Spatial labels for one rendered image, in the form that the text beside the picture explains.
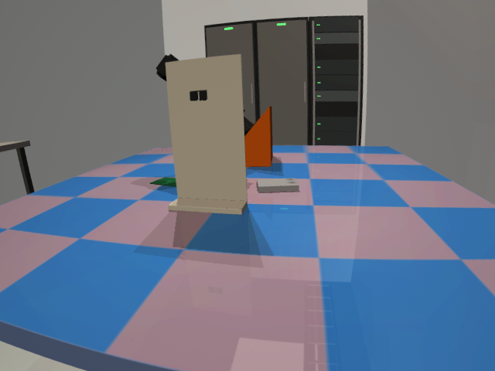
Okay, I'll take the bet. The tan panel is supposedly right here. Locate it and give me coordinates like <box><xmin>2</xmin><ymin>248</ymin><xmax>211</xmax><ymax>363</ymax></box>
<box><xmin>165</xmin><ymin>54</ymin><xmax>248</xmax><ymax>215</ymax></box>

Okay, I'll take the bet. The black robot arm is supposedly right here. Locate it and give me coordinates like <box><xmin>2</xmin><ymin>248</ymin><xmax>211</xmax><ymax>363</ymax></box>
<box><xmin>156</xmin><ymin>53</ymin><xmax>256</xmax><ymax>136</ymax></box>

